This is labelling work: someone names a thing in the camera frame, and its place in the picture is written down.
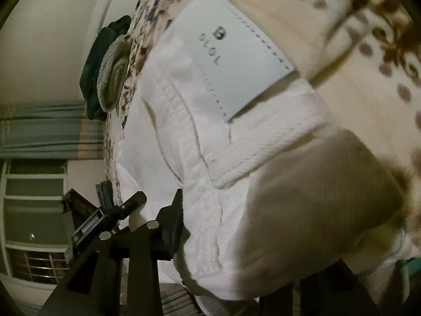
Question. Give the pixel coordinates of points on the white pants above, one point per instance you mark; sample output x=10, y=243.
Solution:
x=236, y=144

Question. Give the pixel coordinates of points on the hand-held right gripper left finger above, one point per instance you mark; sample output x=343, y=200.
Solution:
x=174, y=233

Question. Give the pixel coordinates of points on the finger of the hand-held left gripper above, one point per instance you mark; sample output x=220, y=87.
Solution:
x=130, y=204

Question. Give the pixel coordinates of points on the window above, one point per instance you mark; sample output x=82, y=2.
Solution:
x=33, y=217

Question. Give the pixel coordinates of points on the dark green blanket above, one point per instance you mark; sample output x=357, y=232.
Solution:
x=95, y=59

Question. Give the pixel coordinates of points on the grey folded blanket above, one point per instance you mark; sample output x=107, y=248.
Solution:
x=113, y=72

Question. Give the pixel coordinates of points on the bed with floral sheet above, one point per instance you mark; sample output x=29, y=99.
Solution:
x=144, y=23

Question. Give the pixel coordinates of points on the green striped curtain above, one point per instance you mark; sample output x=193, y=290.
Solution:
x=42, y=131

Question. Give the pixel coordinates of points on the striped cloth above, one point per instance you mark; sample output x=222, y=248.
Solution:
x=177, y=299

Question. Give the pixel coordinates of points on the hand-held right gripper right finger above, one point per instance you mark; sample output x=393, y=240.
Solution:
x=329, y=296

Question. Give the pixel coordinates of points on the folded blue jeans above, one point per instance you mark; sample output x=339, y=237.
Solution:
x=104, y=192

